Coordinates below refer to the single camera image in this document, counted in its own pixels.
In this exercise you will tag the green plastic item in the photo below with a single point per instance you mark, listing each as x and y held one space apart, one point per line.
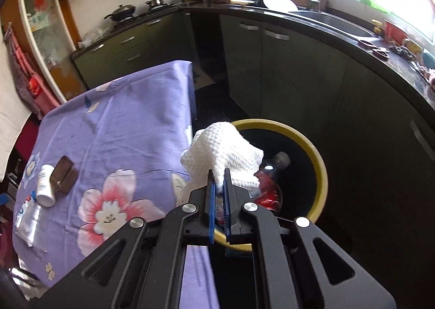
372 3

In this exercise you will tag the red cup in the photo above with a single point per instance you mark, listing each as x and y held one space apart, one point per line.
396 30

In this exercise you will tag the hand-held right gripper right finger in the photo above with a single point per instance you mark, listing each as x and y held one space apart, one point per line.
228 208

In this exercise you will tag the white pill bottle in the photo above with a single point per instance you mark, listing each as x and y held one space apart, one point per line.
46 186

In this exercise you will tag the wooden rolling pin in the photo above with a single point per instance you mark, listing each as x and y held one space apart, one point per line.
241 1

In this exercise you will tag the glass sliding door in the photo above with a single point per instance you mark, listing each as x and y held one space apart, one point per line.
40 17

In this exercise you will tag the brown leather case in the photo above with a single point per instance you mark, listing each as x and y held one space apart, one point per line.
66 173

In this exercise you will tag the black gas stove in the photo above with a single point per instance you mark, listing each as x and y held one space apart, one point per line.
146 13

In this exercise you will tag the white paper towel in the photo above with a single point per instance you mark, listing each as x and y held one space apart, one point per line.
224 152

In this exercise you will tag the purple floral tablecloth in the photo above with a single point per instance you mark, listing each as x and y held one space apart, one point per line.
129 125

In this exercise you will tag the black bin with yellow rim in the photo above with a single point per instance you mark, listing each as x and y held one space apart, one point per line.
321 180

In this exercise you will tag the small steel pot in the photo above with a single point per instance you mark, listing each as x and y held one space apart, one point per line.
155 2

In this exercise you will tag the clear plastic bag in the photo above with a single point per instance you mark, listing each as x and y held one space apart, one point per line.
93 37
29 220

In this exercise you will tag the black kitchen countertop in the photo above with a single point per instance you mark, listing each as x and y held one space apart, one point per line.
390 67

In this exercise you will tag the white plate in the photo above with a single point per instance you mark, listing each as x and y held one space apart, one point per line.
280 2

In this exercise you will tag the crumpled clear plastic bag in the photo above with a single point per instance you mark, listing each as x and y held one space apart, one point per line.
93 37

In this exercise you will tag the black wok with lid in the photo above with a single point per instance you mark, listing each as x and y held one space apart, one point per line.
122 12

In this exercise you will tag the steel sink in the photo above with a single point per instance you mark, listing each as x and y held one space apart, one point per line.
333 23

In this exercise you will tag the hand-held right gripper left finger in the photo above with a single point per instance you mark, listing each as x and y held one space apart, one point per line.
212 208

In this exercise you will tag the red seat wooden chair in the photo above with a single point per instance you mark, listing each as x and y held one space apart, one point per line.
25 139

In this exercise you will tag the crushed plastic bottle red label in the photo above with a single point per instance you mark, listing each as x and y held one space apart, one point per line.
272 173

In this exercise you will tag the red checkered apron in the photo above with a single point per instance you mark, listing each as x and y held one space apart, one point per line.
17 74

